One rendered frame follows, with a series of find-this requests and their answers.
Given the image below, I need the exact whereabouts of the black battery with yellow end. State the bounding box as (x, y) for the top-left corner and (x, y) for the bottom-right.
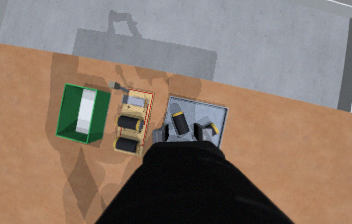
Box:
(172, 111), (190, 135)
(117, 115), (143, 131)
(205, 123), (219, 137)
(113, 137), (139, 153)

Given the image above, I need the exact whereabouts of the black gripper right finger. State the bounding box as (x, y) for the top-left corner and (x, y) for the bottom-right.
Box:
(194, 123), (212, 142)

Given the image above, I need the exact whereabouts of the green open box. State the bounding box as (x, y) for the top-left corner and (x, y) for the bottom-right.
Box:
(55, 83), (112, 144)

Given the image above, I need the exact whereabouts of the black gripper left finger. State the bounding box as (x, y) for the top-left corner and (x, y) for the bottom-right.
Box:
(152, 124), (169, 144)

